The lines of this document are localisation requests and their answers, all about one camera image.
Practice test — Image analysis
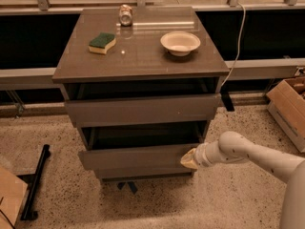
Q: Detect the grey drawer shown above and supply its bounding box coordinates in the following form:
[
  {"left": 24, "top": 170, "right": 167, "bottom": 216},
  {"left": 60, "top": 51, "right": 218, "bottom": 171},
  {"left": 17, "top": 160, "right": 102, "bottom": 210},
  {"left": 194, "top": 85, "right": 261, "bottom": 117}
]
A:
[
  {"left": 65, "top": 94, "right": 220, "bottom": 127},
  {"left": 78, "top": 143, "right": 197, "bottom": 170},
  {"left": 94, "top": 167, "right": 193, "bottom": 179}
]

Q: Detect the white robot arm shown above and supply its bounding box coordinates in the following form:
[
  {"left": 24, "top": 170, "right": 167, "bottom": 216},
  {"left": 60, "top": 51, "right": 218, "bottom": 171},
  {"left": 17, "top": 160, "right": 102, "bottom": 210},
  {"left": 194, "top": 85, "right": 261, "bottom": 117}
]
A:
[{"left": 180, "top": 131, "right": 305, "bottom": 229}]

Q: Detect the grey top drawer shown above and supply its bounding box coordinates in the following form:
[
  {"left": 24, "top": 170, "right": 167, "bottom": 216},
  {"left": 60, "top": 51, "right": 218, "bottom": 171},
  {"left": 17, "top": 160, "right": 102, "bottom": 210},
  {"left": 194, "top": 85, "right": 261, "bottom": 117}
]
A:
[{"left": 65, "top": 94, "right": 220, "bottom": 127}]

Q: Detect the grey bottom drawer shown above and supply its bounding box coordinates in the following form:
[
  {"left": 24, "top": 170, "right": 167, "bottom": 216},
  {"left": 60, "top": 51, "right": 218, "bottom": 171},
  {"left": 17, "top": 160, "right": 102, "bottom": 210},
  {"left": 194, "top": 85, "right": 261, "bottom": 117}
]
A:
[{"left": 94, "top": 167, "right": 193, "bottom": 179}]

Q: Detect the grey drawer cabinet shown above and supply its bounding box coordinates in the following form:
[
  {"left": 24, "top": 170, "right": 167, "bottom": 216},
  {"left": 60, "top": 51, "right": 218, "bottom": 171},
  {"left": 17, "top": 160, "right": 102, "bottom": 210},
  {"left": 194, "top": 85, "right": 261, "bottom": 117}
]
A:
[{"left": 51, "top": 6, "right": 231, "bottom": 184}]

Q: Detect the cardboard box right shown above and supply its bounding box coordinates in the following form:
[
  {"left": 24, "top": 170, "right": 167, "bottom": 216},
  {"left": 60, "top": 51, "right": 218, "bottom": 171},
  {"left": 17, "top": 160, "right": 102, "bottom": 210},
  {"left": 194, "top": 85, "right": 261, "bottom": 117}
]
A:
[{"left": 267, "top": 76, "right": 305, "bottom": 153}]

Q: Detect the white bowl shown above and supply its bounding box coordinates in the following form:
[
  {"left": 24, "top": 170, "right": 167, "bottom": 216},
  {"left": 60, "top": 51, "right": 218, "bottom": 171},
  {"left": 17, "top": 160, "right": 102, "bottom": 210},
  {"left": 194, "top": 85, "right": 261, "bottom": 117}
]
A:
[{"left": 160, "top": 31, "right": 201, "bottom": 56}]

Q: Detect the green yellow sponge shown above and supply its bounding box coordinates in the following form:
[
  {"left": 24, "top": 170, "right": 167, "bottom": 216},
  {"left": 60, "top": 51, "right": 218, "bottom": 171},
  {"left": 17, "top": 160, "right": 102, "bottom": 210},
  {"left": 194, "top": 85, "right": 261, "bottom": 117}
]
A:
[{"left": 89, "top": 32, "right": 116, "bottom": 54}]

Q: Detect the crushed metal can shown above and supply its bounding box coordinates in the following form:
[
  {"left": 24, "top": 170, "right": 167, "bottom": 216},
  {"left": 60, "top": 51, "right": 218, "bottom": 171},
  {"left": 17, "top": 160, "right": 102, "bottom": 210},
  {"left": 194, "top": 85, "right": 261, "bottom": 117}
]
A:
[{"left": 119, "top": 5, "right": 132, "bottom": 27}]

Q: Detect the black metal bar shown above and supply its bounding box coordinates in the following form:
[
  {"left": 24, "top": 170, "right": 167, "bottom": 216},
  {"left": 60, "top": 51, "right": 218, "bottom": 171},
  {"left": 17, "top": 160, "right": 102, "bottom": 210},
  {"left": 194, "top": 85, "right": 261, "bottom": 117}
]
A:
[{"left": 20, "top": 144, "right": 51, "bottom": 220}]

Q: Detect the cardboard piece left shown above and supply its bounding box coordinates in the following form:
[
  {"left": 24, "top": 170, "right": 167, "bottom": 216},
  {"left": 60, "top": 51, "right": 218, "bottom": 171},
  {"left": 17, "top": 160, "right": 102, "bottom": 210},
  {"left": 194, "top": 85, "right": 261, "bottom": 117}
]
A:
[{"left": 0, "top": 166, "right": 28, "bottom": 229}]

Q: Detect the white cable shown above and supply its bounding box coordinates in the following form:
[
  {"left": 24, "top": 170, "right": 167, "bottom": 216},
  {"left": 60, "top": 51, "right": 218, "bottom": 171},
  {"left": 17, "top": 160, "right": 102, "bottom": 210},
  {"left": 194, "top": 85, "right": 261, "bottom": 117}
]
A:
[{"left": 220, "top": 3, "right": 247, "bottom": 88}]

